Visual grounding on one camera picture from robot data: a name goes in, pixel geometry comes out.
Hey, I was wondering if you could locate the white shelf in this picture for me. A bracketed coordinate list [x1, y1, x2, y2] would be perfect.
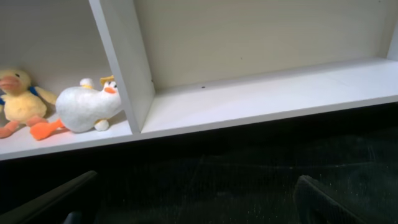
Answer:
[0, 0, 398, 162]

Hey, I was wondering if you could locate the white plush duck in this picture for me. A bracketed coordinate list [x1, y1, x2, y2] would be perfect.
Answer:
[29, 75, 124, 141]

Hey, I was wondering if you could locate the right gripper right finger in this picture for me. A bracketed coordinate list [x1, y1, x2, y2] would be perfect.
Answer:
[292, 174, 368, 224]

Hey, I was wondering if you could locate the yellow plush duck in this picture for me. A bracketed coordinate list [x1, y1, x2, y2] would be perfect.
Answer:
[0, 68, 58, 139]

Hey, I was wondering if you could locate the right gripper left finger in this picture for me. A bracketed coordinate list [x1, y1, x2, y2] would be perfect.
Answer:
[0, 170, 99, 224]

